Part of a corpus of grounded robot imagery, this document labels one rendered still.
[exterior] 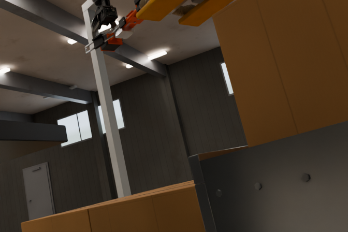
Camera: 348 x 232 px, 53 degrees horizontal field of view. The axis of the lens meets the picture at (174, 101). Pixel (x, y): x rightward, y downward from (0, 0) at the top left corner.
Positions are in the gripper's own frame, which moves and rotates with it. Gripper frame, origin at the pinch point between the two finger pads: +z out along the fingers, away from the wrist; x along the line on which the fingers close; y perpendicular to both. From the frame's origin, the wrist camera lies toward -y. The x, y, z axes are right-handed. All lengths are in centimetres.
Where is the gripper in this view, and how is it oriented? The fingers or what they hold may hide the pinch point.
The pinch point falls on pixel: (107, 41)
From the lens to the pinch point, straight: 166.0
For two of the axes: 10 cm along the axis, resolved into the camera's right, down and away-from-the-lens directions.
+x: 7.7, -0.4, 6.3
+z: 2.3, 9.5, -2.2
